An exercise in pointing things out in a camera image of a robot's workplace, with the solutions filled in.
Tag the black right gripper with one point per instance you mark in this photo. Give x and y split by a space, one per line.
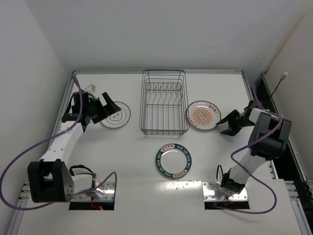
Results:
235 121

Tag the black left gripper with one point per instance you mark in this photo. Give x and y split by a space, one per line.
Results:
99 110

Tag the white plate with orange sunburst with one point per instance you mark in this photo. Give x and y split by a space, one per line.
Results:
203 115

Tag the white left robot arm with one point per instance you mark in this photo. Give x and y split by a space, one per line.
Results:
50 178

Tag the white plate with flower emblem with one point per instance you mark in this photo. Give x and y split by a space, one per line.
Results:
118 119

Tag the white plate with teal rim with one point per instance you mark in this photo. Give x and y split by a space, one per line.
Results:
173 161

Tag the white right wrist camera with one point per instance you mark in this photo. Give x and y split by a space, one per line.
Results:
254 114

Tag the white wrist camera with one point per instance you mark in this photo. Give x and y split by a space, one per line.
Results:
90 89
254 114

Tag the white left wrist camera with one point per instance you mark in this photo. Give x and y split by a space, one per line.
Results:
90 89

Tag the grey wire dish rack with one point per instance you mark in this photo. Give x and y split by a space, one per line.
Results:
163 103

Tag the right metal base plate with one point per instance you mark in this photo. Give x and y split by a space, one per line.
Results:
213 193

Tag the metal base plate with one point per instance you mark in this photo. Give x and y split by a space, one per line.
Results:
103 194
213 193

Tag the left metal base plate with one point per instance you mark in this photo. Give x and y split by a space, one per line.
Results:
103 194

